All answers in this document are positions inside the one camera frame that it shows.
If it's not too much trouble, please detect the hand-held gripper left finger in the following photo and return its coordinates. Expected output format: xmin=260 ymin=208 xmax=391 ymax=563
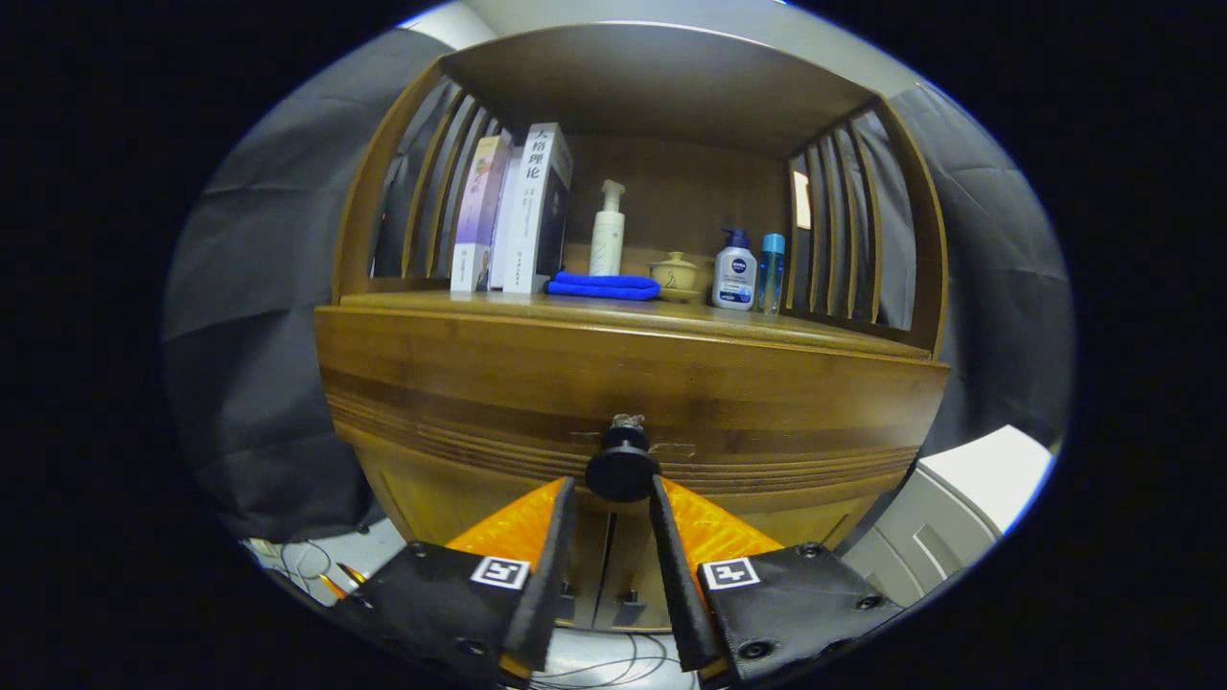
xmin=331 ymin=476 xmax=578 ymax=686

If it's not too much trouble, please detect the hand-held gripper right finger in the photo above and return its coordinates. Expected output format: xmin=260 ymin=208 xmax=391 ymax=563
xmin=649 ymin=474 xmax=907 ymax=686

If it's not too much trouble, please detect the blue folded cloth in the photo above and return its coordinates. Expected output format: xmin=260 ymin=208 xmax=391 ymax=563
xmin=544 ymin=271 xmax=662 ymax=302

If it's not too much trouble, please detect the wooden countertop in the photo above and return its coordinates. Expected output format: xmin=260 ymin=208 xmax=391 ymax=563
xmin=340 ymin=287 xmax=933 ymax=360

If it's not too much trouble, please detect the wooden cabinet door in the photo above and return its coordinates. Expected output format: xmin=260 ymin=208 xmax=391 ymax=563
xmin=602 ymin=494 xmax=883 ymax=633
xmin=362 ymin=446 xmax=614 ymax=629

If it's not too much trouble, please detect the black backdrop cloth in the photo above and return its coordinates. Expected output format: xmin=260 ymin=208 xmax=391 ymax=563
xmin=161 ymin=27 xmax=1077 ymax=542

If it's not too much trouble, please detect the white bottle blue cap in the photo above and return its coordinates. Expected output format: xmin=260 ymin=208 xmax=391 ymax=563
xmin=711 ymin=227 xmax=758 ymax=311

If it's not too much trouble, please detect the black drawer knob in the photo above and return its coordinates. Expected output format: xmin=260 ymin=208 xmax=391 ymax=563
xmin=585 ymin=414 xmax=662 ymax=504

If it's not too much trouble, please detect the teal spray bottle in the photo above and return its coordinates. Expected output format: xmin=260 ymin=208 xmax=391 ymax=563
xmin=757 ymin=233 xmax=786 ymax=315

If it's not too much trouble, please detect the tangle of black cables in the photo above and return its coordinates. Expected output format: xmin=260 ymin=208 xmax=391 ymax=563
xmin=532 ymin=628 xmax=701 ymax=690

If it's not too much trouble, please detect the wooden drawer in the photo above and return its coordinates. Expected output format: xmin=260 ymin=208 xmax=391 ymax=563
xmin=321 ymin=369 xmax=945 ymax=514

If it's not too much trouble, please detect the purple book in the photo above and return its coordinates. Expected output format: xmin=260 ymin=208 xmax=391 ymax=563
xmin=451 ymin=132 xmax=514 ymax=293

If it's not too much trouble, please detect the thick white book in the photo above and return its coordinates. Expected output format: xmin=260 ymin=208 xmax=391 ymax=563
xmin=503 ymin=123 xmax=574 ymax=295

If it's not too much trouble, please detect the thin white book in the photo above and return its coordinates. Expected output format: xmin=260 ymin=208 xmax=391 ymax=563
xmin=491 ymin=146 xmax=526 ymax=290

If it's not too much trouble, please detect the brown wooden cabinet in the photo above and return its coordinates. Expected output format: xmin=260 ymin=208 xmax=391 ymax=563
xmin=314 ymin=21 xmax=952 ymax=633

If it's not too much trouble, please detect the yellow lidded teacup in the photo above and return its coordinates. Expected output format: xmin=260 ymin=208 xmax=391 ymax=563
xmin=648 ymin=251 xmax=703 ymax=304

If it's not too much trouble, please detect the white pump bottle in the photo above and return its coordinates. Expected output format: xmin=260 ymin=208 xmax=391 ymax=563
xmin=589 ymin=179 xmax=627 ymax=278

